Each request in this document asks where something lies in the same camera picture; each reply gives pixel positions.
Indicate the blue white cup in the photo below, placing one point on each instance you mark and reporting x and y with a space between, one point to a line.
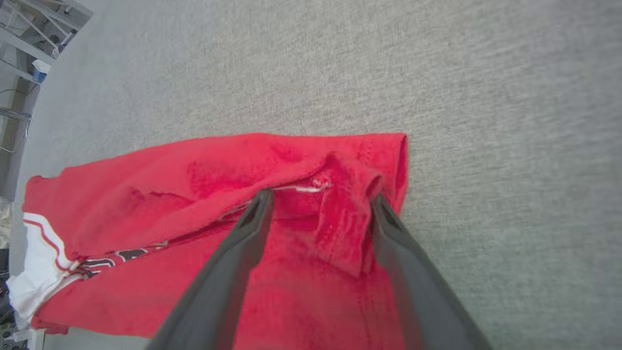
41 72

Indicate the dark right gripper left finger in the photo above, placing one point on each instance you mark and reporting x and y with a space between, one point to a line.
228 277

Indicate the grey fabric sofa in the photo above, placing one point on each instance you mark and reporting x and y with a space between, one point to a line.
437 73

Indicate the red Bulls basketball jersey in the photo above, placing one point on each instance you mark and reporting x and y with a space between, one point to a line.
291 218

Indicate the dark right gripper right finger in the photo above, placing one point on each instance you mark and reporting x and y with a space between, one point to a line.
413 287

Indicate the grey metal frame shelf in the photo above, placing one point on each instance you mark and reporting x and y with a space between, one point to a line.
34 29

